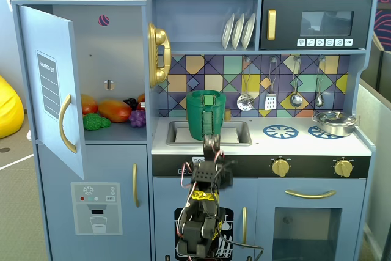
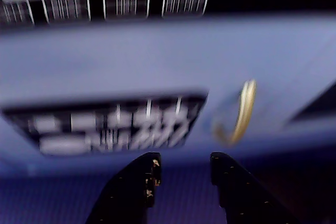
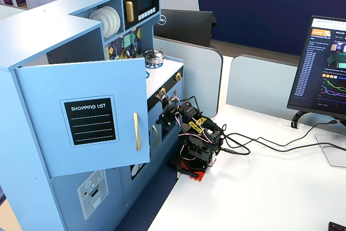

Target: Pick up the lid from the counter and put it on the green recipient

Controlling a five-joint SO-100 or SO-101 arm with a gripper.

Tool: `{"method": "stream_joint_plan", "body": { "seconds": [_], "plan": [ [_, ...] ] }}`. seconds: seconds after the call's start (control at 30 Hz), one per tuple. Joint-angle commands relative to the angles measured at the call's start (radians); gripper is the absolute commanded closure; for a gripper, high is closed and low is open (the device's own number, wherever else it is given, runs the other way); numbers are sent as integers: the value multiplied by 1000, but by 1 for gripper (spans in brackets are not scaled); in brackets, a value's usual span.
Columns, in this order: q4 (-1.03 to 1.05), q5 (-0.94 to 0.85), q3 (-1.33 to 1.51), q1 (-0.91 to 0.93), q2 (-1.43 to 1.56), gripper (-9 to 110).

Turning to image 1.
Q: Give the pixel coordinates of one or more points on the grey desk divider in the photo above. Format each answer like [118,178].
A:
[375,151]

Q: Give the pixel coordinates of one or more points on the blue cabinet door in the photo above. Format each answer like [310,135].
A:
[30,28]

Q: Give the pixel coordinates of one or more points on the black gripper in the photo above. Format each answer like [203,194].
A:
[211,147]

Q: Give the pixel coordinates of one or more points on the orange red toy mango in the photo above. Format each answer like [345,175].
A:
[114,111]

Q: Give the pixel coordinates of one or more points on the blue oven door with window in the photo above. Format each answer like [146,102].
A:
[265,200]

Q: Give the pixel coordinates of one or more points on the orange toy fruit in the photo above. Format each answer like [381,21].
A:
[141,98]

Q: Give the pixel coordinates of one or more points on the yellow bean bag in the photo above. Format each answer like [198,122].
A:
[9,111]

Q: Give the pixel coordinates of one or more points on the gold toy telephone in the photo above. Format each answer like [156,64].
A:
[159,36]

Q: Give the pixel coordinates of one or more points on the steel small spoon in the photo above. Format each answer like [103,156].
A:
[319,100]

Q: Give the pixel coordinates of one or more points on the white wall socket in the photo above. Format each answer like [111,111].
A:
[10,2]

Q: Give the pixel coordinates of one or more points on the steel slotted spatula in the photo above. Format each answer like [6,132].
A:
[270,102]

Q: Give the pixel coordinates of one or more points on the gold stove knob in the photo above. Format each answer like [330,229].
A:
[280,167]
[343,167]

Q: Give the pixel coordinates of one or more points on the steel toy pot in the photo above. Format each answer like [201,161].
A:
[336,129]

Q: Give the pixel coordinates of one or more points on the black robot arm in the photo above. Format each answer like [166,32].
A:
[195,233]

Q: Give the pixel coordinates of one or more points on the steel ladle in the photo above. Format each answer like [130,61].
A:
[295,99]

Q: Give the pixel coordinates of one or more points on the blue toy kitchen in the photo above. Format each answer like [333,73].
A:
[198,13]

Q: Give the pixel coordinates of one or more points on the green plastic container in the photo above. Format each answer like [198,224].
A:
[195,123]

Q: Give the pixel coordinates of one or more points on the black microwave door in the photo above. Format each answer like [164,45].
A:
[287,35]

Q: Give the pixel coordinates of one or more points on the red toy fruit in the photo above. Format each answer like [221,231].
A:
[141,106]

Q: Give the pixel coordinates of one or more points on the blue door with dispenser print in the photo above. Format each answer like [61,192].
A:
[61,166]

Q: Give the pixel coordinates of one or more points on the yellow black tape wrap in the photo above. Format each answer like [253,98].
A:
[203,196]

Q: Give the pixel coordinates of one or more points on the dark round floor cover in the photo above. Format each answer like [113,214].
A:
[4,150]

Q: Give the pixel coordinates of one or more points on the black toy blackberry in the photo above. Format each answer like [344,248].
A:
[130,103]

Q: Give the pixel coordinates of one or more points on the green toy vegetable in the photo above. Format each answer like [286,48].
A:
[93,122]

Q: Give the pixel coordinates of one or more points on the gold toy faucet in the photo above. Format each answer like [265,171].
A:
[228,115]

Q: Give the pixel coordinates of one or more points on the grey toy sink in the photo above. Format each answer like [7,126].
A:
[172,134]

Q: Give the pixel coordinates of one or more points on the red orange toy peach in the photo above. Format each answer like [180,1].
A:
[89,105]

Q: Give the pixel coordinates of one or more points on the purple toy grapes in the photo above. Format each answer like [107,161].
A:
[137,118]

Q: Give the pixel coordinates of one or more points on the blue door with dishwasher print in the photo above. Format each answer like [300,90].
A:
[165,190]

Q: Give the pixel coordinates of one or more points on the steel pot lid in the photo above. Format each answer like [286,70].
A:
[333,118]

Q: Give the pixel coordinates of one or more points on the white toy plate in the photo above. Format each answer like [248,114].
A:
[227,33]
[237,33]
[248,33]

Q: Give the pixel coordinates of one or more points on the steel skimmer spoon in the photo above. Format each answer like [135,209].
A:
[245,102]

